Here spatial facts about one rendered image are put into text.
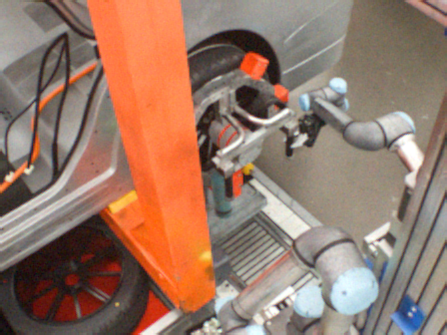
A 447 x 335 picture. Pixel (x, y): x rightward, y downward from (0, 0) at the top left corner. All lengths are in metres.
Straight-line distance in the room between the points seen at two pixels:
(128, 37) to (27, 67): 1.54
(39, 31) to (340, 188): 1.89
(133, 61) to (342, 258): 0.67
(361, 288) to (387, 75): 2.96
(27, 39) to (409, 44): 2.83
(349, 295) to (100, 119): 1.19
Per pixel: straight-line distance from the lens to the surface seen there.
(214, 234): 2.95
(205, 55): 2.33
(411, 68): 4.27
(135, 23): 1.26
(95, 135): 2.15
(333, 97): 2.47
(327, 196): 3.32
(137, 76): 1.33
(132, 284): 2.46
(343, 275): 1.34
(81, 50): 2.72
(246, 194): 3.02
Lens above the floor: 2.61
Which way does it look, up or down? 49 degrees down
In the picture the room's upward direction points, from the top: 4 degrees counter-clockwise
